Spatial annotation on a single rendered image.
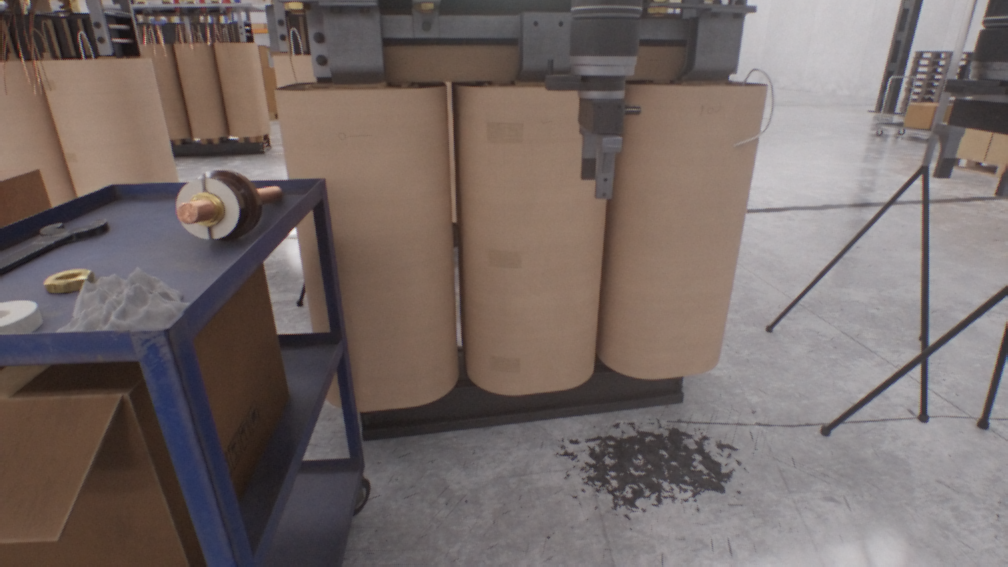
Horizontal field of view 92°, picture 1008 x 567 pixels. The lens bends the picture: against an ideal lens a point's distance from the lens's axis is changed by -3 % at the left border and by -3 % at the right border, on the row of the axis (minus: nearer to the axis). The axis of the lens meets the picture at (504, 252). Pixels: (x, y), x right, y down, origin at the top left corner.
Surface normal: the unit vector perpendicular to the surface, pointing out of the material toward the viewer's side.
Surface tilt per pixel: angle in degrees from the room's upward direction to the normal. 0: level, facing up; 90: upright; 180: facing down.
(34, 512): 26
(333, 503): 0
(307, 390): 0
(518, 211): 90
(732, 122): 90
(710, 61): 90
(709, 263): 90
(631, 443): 0
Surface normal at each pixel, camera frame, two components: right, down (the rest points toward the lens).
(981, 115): -1.00, 0.01
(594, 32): -0.49, 0.32
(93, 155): 0.25, 0.36
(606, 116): 0.04, 0.37
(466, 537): 0.00, -0.93
